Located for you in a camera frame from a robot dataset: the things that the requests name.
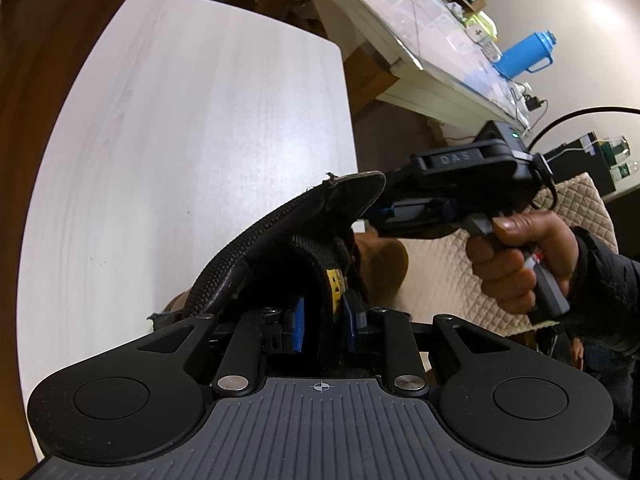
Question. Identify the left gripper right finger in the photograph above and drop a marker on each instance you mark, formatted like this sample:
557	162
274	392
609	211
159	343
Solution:
499	398

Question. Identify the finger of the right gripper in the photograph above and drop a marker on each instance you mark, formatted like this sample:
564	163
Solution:
423	218

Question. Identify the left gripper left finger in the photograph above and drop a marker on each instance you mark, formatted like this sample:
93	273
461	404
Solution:
188	392

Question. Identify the brown leather work boot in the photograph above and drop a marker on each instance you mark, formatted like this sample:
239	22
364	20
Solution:
304	252

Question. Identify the black jacket sleeve forearm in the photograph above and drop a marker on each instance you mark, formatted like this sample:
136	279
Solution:
604	315

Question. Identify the person's right hand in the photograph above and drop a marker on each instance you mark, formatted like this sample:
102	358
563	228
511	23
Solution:
502	267

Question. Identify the white dining table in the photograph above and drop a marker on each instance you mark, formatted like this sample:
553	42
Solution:
427	62

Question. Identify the black box on floor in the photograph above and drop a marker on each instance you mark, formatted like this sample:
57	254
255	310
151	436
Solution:
581	156

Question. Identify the blue thermos jug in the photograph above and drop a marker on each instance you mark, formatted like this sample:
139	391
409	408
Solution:
530	55

